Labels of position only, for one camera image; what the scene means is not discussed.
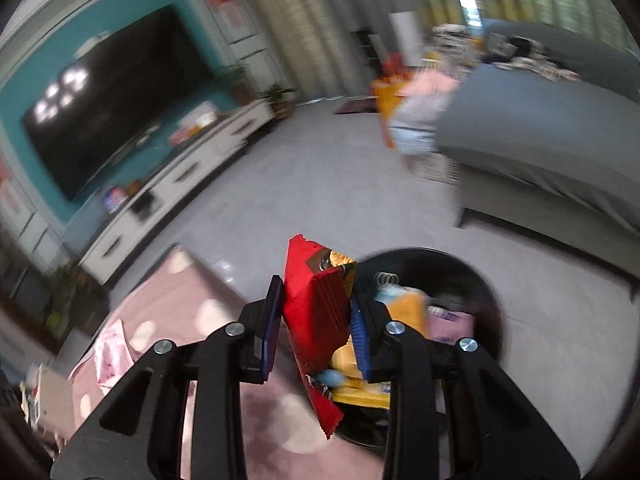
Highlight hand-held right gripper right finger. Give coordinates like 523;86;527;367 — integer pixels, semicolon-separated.
350;295;581;480

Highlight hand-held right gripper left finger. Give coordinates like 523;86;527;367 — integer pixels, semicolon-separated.
50;275;286;480

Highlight red snack packet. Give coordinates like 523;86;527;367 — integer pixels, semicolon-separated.
282;234;358;441

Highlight yellow snack bag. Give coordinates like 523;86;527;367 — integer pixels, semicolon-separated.
327;290;433;408

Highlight pink snack packet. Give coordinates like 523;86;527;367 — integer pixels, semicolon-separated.
95;320;143;396
425;307;476;346

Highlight black round trash bin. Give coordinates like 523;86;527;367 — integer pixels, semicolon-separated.
320;247;506;448

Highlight pink dotted blanket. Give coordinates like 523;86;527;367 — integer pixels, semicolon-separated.
65;245;391;480

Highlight white TV cabinet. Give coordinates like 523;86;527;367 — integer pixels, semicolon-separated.
77;100;276;286

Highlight red blue small boxes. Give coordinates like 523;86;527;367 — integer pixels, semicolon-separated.
100;187;131;211

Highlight potted green plant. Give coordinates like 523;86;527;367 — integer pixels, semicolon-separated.
42;265;108;356

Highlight small potted plant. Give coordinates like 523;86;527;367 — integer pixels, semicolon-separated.
215;62;256;106
262;85;298;121

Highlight dark floor mat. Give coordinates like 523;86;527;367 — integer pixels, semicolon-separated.
334;97;378;116

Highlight white storage box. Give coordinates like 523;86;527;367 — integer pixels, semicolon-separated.
20;365;76;441

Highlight white bag with pink contents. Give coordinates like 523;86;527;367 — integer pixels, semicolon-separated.
387;70;458;156

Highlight yellow paper gift bag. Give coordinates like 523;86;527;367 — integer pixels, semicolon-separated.
372;72;416;151

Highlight black television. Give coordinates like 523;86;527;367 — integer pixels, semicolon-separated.
20;5;216;203

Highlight grey sofa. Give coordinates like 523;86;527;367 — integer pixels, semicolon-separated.
435;20;640;261

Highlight black low furniture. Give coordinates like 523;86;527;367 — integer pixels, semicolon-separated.
350;27;396;68

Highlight striped curtain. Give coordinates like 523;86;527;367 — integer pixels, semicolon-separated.
240;0;601;101

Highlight black white patterned cloth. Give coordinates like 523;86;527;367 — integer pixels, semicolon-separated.
480;32;581;81

